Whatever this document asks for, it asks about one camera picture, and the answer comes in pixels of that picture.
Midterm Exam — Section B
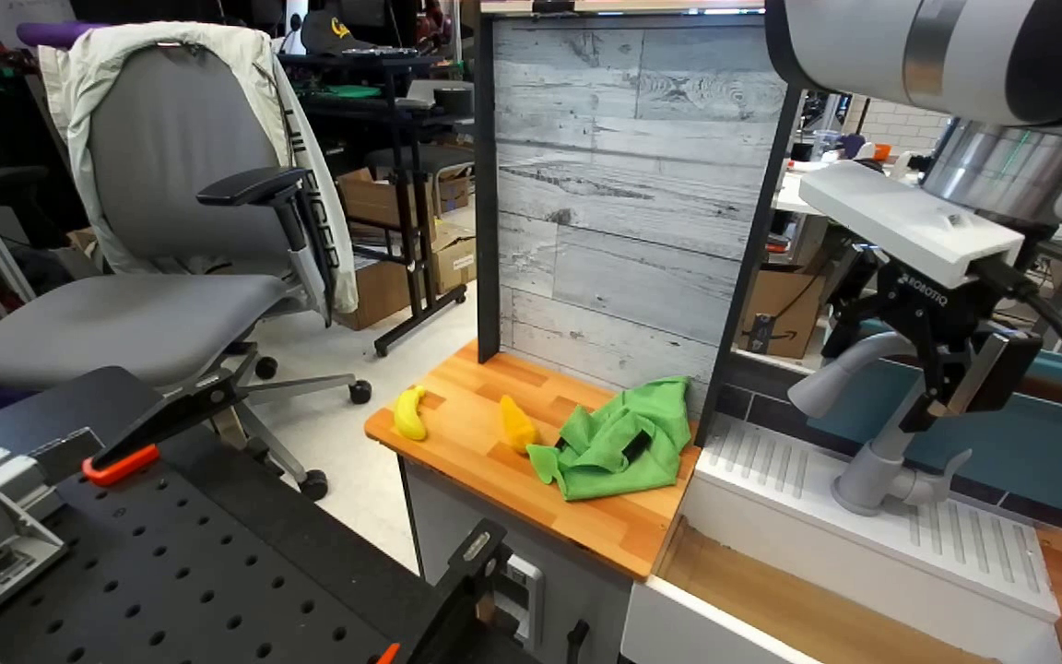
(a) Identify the black metal stand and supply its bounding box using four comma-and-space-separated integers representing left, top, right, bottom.
288, 44, 475, 361

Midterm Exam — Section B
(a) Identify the white toy sink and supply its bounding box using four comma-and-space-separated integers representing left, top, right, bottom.
619, 409, 1062, 664

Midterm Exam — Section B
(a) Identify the grey office chair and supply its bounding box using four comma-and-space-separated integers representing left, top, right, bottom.
0, 20, 376, 500

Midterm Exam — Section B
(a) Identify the teal plastic bin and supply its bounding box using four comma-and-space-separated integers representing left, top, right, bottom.
801, 329, 1062, 515

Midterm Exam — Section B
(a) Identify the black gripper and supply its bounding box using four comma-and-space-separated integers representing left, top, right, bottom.
821, 239, 1047, 436

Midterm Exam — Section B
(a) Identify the black clamp orange handle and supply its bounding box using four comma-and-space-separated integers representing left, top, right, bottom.
76, 365, 259, 490
376, 515, 517, 664

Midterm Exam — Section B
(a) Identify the toy kitchen cabinet wooden counter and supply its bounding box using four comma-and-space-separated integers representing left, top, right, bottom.
360, 341, 700, 664

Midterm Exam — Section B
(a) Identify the cardboard box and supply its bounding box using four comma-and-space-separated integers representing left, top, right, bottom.
334, 163, 478, 251
735, 261, 837, 361
338, 236, 478, 330

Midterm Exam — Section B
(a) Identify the yellow orange toy fruit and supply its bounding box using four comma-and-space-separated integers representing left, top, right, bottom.
494, 392, 542, 456

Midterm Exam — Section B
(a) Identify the black metal frame post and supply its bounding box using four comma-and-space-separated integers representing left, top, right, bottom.
471, 0, 510, 365
690, 76, 805, 447

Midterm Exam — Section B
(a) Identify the yellow toy banana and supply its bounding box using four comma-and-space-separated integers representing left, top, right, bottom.
385, 384, 437, 443

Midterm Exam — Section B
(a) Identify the grey tap with nozzle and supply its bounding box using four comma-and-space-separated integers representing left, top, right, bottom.
786, 329, 978, 515

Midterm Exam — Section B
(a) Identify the white jacket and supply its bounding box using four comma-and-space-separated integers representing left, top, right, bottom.
31, 19, 360, 315

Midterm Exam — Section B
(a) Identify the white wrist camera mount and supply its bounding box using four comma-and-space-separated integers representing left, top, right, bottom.
796, 159, 1027, 296

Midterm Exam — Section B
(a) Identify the grey wood back panel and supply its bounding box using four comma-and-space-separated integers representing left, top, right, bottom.
491, 15, 791, 417

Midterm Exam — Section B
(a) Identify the green cloth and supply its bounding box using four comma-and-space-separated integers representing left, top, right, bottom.
524, 377, 698, 504

